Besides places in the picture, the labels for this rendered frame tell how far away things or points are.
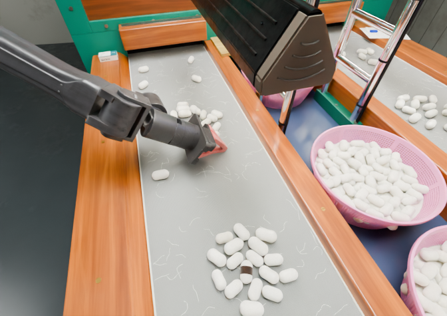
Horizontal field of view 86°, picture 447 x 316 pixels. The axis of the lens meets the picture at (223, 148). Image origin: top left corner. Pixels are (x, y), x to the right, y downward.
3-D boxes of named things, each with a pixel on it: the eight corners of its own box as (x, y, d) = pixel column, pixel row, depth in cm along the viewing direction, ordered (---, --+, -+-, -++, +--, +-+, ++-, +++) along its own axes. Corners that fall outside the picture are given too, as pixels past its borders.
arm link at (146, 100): (99, 136, 41) (120, 93, 38) (96, 106, 49) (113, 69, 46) (161, 153, 48) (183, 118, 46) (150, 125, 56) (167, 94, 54)
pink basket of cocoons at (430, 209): (383, 273, 46) (412, 255, 39) (279, 183, 60) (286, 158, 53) (438, 197, 57) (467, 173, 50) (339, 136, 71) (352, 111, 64)
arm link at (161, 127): (137, 141, 43) (151, 114, 41) (132, 122, 48) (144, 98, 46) (171, 150, 47) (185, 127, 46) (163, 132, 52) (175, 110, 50)
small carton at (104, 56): (100, 62, 84) (98, 56, 82) (100, 58, 86) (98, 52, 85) (118, 60, 85) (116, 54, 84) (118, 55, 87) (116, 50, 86)
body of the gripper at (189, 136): (201, 114, 54) (173, 102, 50) (214, 146, 48) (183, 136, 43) (186, 134, 57) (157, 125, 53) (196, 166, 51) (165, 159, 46)
